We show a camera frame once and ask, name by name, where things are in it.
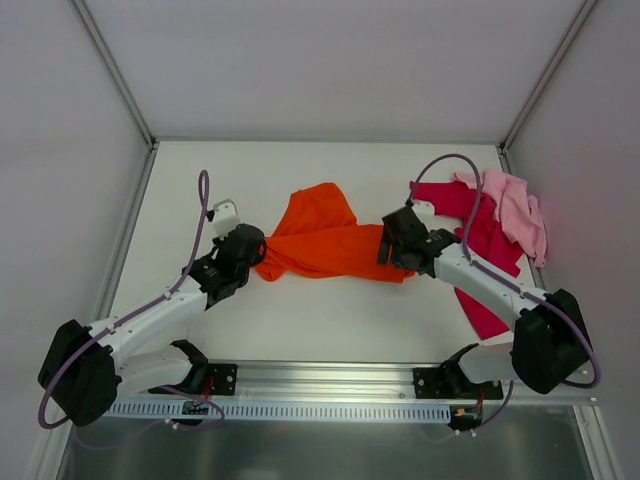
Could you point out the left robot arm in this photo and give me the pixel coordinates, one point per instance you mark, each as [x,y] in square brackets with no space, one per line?
[87,368]

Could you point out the orange t shirt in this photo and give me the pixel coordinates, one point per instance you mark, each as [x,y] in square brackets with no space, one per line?
[320,237]

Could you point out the right aluminium frame post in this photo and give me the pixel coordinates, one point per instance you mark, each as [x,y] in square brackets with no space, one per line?
[568,38]

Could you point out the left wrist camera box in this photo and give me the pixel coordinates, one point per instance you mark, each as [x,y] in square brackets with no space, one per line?
[223,217]

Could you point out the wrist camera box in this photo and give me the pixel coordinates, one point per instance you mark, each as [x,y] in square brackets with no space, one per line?
[424,210]
[223,217]

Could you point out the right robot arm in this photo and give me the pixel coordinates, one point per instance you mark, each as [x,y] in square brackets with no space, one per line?
[549,343]

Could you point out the left aluminium frame post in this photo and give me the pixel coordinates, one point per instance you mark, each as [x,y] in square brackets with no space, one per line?
[104,53]

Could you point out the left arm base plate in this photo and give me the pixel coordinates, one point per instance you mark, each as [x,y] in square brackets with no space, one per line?
[220,380]

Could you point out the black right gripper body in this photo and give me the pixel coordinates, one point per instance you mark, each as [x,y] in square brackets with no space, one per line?
[396,232]

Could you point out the magenta t shirt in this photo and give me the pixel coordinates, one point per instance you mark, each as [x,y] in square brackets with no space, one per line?
[486,238]

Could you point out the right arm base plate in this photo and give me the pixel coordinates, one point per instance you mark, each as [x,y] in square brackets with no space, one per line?
[430,382]

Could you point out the white slotted cable duct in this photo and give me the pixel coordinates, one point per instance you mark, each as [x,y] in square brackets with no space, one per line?
[183,409]

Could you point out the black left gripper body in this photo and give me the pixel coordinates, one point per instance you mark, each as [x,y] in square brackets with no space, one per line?
[255,245]

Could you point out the light pink t shirt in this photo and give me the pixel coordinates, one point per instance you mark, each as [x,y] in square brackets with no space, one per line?
[516,211]

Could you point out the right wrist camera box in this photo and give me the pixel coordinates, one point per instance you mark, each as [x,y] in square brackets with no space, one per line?
[424,210]

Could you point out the aluminium frame post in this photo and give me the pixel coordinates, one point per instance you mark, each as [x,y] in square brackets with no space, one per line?
[568,38]
[104,53]

